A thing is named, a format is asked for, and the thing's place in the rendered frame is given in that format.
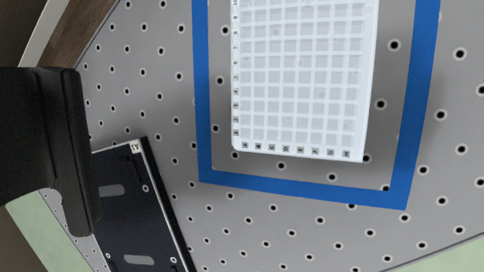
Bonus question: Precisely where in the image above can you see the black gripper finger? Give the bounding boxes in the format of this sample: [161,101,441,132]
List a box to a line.
[0,66,103,237]

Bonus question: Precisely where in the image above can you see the blue tape outline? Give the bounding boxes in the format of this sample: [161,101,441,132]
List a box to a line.
[191,0,441,211]

